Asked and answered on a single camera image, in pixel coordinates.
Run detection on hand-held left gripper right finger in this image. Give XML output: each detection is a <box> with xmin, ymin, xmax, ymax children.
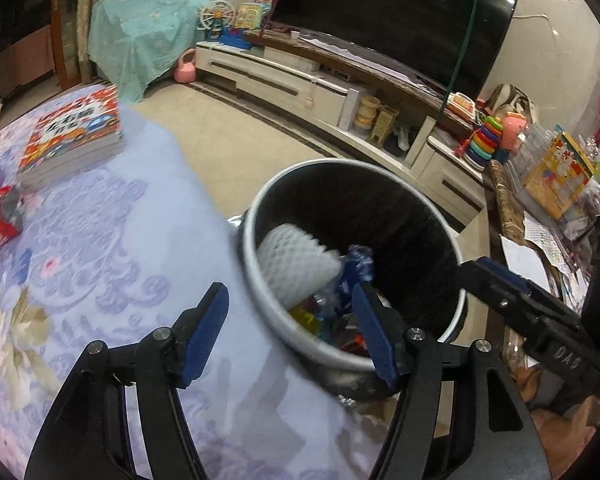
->
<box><xmin>351</xmin><ymin>282</ymin><xmax>553</xmax><ymax>480</ymax></box>

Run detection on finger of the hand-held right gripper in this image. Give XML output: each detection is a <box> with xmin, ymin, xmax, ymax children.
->
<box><xmin>472</xmin><ymin>256</ymin><xmax>586</xmax><ymax>318</ymax></box>
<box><xmin>454</xmin><ymin>262</ymin><xmax>556</xmax><ymax>346</ymax></box>

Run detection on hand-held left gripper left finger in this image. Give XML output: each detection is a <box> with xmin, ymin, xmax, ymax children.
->
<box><xmin>24</xmin><ymin>282</ymin><xmax>230</xmax><ymax>480</ymax></box>

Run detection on yellow snack wrapper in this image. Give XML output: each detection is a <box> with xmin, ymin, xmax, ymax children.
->
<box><xmin>289</xmin><ymin>305</ymin><xmax>328</xmax><ymax>333</ymax></box>

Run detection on blue white plastic wrapper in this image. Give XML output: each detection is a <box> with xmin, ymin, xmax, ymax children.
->
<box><xmin>337</xmin><ymin>244</ymin><xmax>378</xmax><ymax>291</ymax></box>

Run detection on black round trash bin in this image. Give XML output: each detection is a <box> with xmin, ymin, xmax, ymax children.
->
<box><xmin>237</xmin><ymin>158</ymin><xmax>468</xmax><ymax>401</ymax></box>

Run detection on white foam fruit net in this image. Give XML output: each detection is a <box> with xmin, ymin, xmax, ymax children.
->
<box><xmin>256</xmin><ymin>224</ymin><xmax>343</xmax><ymax>307</ymax></box>

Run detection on person's right forearm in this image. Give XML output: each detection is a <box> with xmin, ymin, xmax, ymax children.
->
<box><xmin>522</xmin><ymin>375</ymin><xmax>600</xmax><ymax>480</ymax></box>

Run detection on white paper sheet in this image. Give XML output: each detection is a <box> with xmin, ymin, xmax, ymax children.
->
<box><xmin>500</xmin><ymin>247</ymin><xmax>553</xmax><ymax>296</ymax></box>

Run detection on cluttered wooden side table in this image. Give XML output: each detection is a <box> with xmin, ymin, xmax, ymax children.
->
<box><xmin>485</xmin><ymin>160</ymin><xmax>600</xmax><ymax>401</ymax></box>

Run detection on yellow cartoon box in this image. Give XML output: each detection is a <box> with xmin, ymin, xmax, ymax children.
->
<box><xmin>522</xmin><ymin>130</ymin><xmax>598</xmax><ymax>221</ymax></box>

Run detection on clear plastic organizer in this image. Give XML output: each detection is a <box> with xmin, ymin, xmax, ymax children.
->
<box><xmin>510</xmin><ymin>122</ymin><xmax>566</xmax><ymax>196</ymax></box>

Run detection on rainbow stacking rings toy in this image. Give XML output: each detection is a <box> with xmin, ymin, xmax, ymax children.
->
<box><xmin>467</xmin><ymin>116</ymin><xmax>503</xmax><ymax>161</ymax></box>

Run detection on pink pig toy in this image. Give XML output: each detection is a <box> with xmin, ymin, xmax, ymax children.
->
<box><xmin>500</xmin><ymin>112</ymin><xmax>528</xmax><ymax>153</ymax></box>

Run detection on beige bag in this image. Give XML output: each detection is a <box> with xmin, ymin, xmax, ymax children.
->
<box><xmin>480</xmin><ymin>82</ymin><xmax>538</xmax><ymax>121</ymax></box>

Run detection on yellow perforated holder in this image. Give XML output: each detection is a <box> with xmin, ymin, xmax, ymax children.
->
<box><xmin>367</xmin><ymin>105</ymin><xmax>400</xmax><ymax>148</ymax></box>

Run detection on cream stacked tubs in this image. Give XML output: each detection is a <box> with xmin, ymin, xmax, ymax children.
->
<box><xmin>355</xmin><ymin>95</ymin><xmax>382</xmax><ymax>128</ymax></box>

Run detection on colourful picture book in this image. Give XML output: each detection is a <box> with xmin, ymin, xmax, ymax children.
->
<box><xmin>16</xmin><ymin>85</ymin><xmax>125</xmax><ymax>188</ymax></box>

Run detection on pink kettlebell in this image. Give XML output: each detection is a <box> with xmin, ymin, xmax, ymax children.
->
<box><xmin>174</xmin><ymin>50</ymin><xmax>197</xmax><ymax>85</ymax></box>

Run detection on white television cabinet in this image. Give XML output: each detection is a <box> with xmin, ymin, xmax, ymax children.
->
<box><xmin>195</xmin><ymin>30</ymin><xmax>488</xmax><ymax>226</ymax></box>

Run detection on black flat television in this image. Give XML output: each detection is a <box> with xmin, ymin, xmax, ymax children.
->
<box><xmin>267</xmin><ymin>0</ymin><xmax>520</xmax><ymax>98</ymax></box>

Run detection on teal furniture cover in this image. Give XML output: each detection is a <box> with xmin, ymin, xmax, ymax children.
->
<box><xmin>87</xmin><ymin>0</ymin><xmax>216</xmax><ymax>103</ymax></box>

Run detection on toy ferris wheel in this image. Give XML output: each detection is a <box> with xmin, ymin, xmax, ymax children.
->
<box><xmin>197</xmin><ymin>0</ymin><xmax>236</xmax><ymax>43</ymax></box>

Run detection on colourful toy house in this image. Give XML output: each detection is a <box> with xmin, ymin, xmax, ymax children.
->
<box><xmin>234</xmin><ymin>2</ymin><xmax>271</xmax><ymax>31</ymax></box>

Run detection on wooden sliding glass door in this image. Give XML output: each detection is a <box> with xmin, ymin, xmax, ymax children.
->
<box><xmin>0</xmin><ymin>0</ymin><xmax>81</xmax><ymax>106</ymax></box>

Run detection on green hanging cord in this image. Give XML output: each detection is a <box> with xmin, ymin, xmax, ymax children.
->
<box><xmin>442</xmin><ymin>0</ymin><xmax>483</xmax><ymax>111</ymax></box>

